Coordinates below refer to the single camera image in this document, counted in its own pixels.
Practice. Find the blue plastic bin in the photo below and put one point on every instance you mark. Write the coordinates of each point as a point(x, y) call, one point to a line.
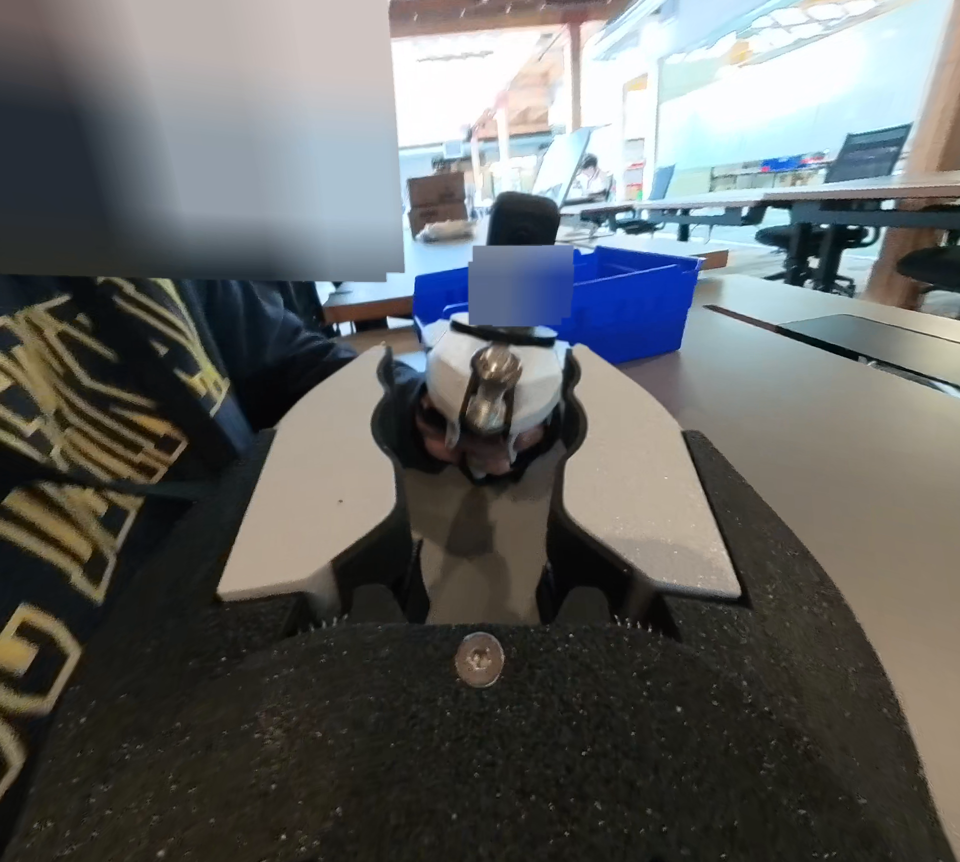
point(637, 307)

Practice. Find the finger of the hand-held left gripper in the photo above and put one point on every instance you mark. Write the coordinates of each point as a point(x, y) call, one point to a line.
point(446, 375)
point(536, 382)

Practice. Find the black round-seat office chair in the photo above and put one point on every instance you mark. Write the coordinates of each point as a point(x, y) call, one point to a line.
point(930, 266)
point(810, 240)

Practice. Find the silver hex bolt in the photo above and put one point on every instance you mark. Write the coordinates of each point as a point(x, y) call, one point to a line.
point(499, 363)

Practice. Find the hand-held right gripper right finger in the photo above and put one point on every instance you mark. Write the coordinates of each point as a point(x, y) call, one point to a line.
point(645, 495)

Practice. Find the white plastic bag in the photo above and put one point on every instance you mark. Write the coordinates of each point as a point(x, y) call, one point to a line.
point(448, 231)

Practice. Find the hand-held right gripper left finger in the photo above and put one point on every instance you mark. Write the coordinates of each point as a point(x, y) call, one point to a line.
point(315, 487)

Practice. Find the brown cardboard box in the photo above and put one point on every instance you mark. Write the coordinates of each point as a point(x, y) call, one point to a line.
point(435, 219)
point(436, 187)

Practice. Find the black desktop screen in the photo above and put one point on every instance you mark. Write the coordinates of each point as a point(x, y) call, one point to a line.
point(870, 154)

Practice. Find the person's navy printed sweatshirt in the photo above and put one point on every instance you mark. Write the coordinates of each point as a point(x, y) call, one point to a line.
point(45, 472)

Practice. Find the wooden pillar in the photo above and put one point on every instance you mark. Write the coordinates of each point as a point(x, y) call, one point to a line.
point(930, 165)

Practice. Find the long grey office desk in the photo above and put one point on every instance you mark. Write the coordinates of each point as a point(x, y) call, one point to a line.
point(825, 195)

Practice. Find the person's left forearm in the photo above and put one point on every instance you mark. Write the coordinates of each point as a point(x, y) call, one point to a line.
point(285, 352)

